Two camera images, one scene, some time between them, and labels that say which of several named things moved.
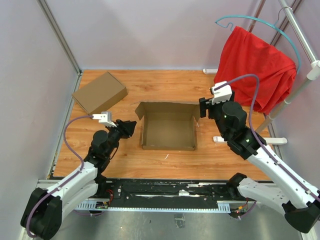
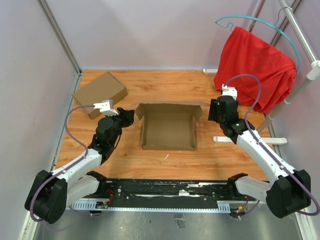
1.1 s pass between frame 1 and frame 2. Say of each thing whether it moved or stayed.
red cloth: stayed
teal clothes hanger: stayed
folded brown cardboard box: stayed
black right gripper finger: moved
